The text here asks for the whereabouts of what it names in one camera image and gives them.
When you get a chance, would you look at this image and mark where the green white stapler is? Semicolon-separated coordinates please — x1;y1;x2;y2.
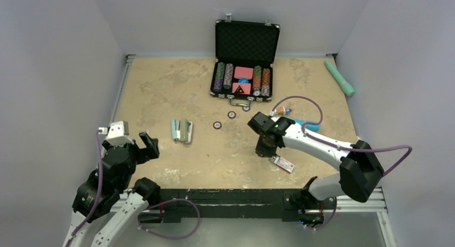
179;119;194;144

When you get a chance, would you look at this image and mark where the mint green cylinder tool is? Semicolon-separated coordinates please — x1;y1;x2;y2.
324;60;355;97

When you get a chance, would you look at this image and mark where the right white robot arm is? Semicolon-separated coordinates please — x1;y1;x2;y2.
247;112;385;208

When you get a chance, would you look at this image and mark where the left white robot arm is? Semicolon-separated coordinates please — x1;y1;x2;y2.
64;132;161;246

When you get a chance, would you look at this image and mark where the red white staple box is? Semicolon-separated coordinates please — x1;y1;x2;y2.
269;156;295;173

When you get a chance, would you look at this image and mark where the small colourful figurine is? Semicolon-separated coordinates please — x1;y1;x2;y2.
275;106;292;115

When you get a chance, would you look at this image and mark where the black poker chip case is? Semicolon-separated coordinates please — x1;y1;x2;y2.
209;19;281;102

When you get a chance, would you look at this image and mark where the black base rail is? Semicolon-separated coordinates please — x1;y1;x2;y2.
126;188;336;224

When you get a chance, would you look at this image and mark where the purple cable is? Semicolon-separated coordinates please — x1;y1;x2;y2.
271;96;413;232
65;129;202;247

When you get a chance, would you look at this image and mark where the blue pen tool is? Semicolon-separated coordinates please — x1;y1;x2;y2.
294;119;320;132

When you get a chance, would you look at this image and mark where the pink card deck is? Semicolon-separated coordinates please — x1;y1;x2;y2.
232;83;252;95
233;66;254;80

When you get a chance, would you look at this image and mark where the aluminium frame rail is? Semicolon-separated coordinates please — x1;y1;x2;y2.
64;54;136;247

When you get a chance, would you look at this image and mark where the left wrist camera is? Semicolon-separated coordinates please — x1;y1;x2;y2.
98;121;133;147

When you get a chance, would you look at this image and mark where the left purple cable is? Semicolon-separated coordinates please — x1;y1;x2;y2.
65;129;202;247

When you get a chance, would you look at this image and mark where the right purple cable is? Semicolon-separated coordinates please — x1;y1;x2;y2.
271;96;413;232

